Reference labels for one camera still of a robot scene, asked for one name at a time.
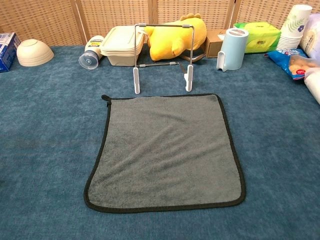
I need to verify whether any grey and blue cloth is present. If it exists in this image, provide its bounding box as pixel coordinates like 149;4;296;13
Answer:
83;93;247;213

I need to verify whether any metal rack with white feet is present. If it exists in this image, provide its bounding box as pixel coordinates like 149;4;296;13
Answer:
132;23;195;95

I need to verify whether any yellow plush toy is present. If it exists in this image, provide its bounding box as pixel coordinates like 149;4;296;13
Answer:
144;12;208;62

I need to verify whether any beige lunch box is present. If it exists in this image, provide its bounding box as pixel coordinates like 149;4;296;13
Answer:
100;25;146;67

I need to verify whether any brown cardboard box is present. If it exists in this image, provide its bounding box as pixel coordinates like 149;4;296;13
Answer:
204;29;228;59

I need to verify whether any white mayonnaise squeeze bottle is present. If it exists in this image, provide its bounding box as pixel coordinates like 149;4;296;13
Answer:
78;34;105;70

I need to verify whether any light blue cylinder holder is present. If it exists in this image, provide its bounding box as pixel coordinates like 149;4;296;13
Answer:
216;27;249;73

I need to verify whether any wicker folding screen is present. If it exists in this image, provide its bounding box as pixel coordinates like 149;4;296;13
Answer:
0;0;320;48

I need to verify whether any blue carpet table cover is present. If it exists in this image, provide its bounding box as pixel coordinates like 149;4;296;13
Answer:
0;44;320;240

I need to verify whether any green tissue pack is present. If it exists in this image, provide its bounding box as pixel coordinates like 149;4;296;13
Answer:
233;21;282;54

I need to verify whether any beige upturned bowl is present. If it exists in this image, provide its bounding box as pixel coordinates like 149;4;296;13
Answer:
16;38;55;67

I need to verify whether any blue cookie snack bag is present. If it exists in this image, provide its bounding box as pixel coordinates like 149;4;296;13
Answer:
264;48;320;81

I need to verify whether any translucent white plastic bag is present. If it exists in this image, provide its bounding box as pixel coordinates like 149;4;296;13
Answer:
303;67;320;105

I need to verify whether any stack of paper cups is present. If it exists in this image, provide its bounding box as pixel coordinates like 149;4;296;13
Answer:
276;4;313;52

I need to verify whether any blue toothpaste box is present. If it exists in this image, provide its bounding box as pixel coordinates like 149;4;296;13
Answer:
0;32;21;73

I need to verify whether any pale lavender large bag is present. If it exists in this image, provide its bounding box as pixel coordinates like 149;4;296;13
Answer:
299;12;320;60

